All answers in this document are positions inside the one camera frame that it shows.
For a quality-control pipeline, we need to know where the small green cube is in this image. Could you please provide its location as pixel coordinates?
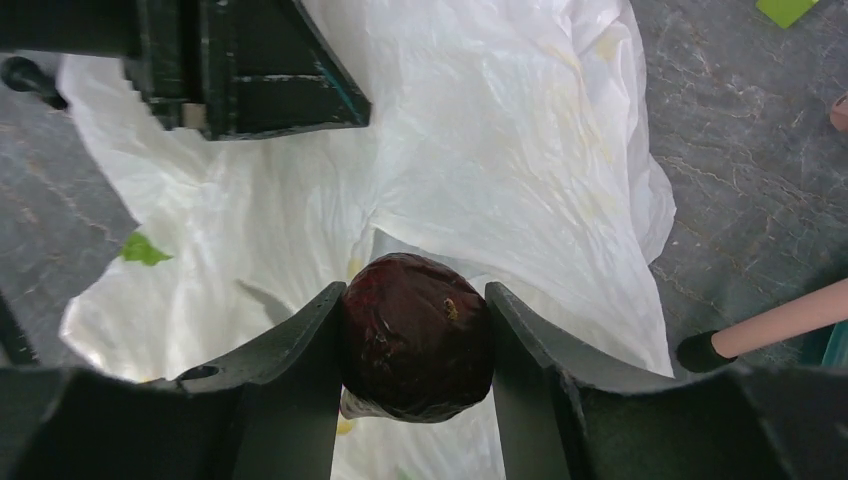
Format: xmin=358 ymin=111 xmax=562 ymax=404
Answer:
xmin=756 ymin=0 xmax=818 ymax=29

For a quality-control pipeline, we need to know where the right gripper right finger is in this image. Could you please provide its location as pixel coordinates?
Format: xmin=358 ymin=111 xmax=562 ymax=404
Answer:
xmin=485 ymin=282 xmax=847 ymax=479

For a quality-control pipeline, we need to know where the black screw bolt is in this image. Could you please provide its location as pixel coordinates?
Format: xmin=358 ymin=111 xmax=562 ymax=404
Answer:
xmin=1 ymin=56 xmax=68 ymax=111

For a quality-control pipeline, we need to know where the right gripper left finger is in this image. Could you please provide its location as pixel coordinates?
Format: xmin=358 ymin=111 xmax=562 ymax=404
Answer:
xmin=1 ymin=282 xmax=345 ymax=479

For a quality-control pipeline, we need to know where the dark red round fake fruit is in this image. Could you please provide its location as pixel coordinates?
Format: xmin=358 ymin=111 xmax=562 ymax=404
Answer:
xmin=338 ymin=252 xmax=495 ymax=424

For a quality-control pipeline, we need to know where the white plastic bag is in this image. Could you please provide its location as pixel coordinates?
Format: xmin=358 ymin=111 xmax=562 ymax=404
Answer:
xmin=56 ymin=0 xmax=678 ymax=480

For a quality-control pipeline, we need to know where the pink music stand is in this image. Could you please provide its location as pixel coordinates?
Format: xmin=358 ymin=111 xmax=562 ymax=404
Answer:
xmin=675 ymin=92 xmax=848 ymax=375

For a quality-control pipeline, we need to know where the teal plastic fruit bin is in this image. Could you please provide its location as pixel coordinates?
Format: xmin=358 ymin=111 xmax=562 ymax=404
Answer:
xmin=821 ymin=320 xmax=848 ymax=368

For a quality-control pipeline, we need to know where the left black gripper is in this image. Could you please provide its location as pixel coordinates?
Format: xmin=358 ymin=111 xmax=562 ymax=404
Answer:
xmin=1 ymin=0 xmax=371 ymax=141

